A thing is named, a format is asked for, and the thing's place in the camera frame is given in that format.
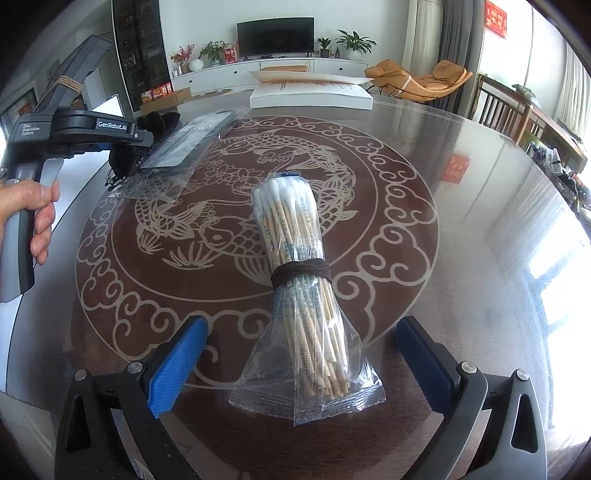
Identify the black cloth pouch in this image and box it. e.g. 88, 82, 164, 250
108, 111, 180, 181

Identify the cotton swab bag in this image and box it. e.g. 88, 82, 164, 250
229, 173, 386, 425

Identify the person left hand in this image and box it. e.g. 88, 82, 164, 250
0, 180, 60, 265

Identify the white storage box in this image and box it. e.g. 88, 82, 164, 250
92, 94, 123, 117

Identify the dark display cabinet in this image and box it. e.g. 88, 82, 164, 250
111, 0, 170, 112

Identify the red flower vase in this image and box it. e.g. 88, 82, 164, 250
170, 44, 194, 75

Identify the white tv cabinet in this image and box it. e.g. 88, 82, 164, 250
171, 58, 369, 96

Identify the green potted plant left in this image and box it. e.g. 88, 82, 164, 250
198, 40, 229, 66

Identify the green potted plant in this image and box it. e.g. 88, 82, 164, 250
337, 29, 377, 60
198, 40, 229, 66

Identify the white flat carton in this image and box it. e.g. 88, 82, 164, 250
249, 70, 374, 110

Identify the black flat television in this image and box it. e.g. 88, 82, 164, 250
236, 17, 315, 57

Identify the wooden side table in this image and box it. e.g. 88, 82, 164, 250
526, 105, 588, 173

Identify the wooden dining chair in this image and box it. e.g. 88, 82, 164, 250
471, 74, 532, 144

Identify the green potted plant right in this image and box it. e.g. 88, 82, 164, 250
337, 29, 377, 60

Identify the orange lounge chair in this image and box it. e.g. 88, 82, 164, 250
365, 59, 473, 103

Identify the red wall decoration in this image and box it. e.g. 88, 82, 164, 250
485, 0, 508, 38

